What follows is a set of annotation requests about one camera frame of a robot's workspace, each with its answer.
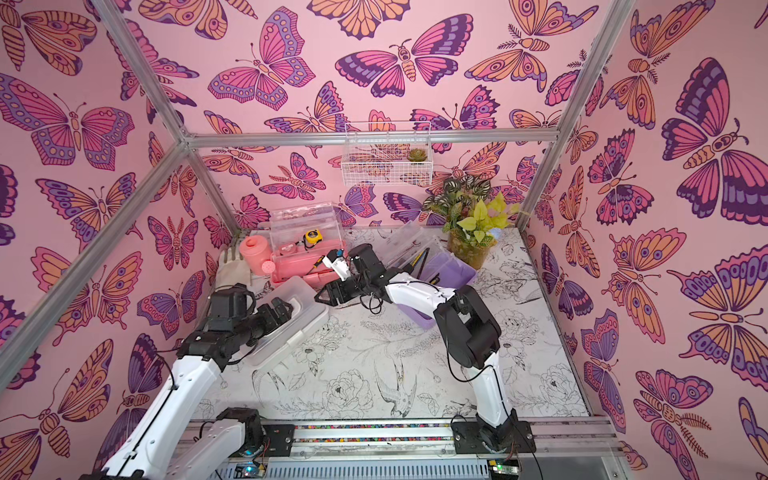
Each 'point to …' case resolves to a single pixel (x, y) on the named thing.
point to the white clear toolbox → (308, 309)
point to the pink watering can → (256, 252)
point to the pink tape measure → (288, 248)
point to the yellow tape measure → (313, 236)
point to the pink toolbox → (301, 235)
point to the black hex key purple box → (423, 262)
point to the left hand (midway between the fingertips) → (283, 311)
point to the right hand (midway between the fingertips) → (325, 291)
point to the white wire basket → (387, 153)
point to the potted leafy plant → (472, 218)
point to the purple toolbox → (422, 255)
